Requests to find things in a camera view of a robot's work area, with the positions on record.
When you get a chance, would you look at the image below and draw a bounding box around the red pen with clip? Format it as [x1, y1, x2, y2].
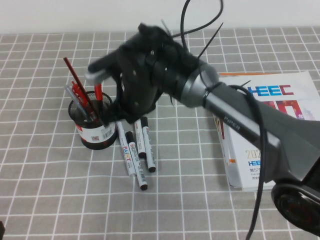
[70, 80, 92, 114]

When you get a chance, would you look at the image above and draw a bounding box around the orange-edged white booklet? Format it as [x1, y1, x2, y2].
[213, 72, 251, 189]

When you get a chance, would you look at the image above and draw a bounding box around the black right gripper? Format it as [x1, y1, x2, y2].
[101, 37, 163, 127]

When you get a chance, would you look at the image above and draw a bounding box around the black mesh pen holder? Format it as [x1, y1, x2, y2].
[67, 91, 118, 151]

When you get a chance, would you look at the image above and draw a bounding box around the red marker pen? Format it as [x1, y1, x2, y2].
[93, 83, 104, 118]

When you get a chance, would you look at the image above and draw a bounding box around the white HEEC booklet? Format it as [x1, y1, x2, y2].
[216, 70, 320, 192]

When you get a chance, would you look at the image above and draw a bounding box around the white paint marker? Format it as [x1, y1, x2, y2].
[116, 121, 136, 177]

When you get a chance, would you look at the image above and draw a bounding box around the black zip tie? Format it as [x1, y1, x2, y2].
[198, 21, 224, 61]
[202, 79, 252, 109]

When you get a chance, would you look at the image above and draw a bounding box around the silver gel pen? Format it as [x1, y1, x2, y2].
[63, 84, 91, 121]

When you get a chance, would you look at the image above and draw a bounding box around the grey checked tablecloth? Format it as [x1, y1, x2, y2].
[0, 26, 320, 240]

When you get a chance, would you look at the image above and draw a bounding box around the black-capped white marker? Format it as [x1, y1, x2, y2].
[139, 116, 157, 173]
[133, 119, 147, 159]
[124, 131, 149, 192]

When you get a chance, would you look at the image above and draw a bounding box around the dark red pencil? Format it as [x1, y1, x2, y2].
[62, 57, 100, 121]

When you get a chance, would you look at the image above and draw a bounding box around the black camera cable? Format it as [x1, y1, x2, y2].
[172, 0, 266, 240]

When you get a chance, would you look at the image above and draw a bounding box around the dark-covered booklet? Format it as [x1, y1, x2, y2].
[214, 116, 226, 141]

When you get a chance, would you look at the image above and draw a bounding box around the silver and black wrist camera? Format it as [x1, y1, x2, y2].
[84, 48, 121, 83]

